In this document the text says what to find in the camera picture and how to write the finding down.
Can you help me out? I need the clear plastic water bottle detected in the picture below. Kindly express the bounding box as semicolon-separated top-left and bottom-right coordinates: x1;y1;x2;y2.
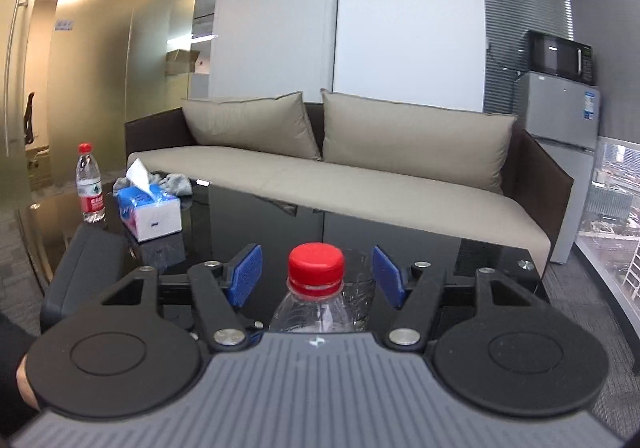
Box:
269;289;362;334

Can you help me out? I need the red bottle cap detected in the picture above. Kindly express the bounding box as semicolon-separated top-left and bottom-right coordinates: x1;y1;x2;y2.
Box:
288;242;345;298

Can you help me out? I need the left hand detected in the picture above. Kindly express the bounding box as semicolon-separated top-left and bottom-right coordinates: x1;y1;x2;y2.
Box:
15;356;39;410

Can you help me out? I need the clear glass cup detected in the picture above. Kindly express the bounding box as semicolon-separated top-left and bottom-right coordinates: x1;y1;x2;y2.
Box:
342;249;376;331

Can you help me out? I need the blue white tissue box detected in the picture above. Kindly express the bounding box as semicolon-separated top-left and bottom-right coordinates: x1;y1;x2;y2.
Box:
114;159;182;242

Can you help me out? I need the grey cloth rag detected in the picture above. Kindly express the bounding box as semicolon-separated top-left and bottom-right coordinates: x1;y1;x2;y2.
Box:
112;173;193;197

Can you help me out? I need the brown beige sofa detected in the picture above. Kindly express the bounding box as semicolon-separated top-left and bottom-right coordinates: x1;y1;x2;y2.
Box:
125;96;573;269

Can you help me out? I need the right beige sofa cushion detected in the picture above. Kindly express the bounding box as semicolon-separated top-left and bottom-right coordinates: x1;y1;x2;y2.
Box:
321;89;516;193

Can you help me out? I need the beige sofa cushion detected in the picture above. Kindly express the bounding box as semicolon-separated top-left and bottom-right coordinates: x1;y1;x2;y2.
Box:
321;89;516;193
182;91;321;161

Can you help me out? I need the left beige sofa cushion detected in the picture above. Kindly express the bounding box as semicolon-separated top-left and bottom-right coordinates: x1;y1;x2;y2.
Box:
182;91;321;161

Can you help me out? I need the cardboard box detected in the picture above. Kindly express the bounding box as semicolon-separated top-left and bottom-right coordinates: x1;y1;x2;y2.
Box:
165;49;200;76

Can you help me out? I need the silver grey refrigerator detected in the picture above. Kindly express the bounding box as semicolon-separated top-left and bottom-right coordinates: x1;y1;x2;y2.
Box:
515;72;601;264

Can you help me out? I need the black microwave oven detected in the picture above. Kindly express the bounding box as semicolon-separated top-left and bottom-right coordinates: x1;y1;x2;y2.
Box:
526;30;596;86

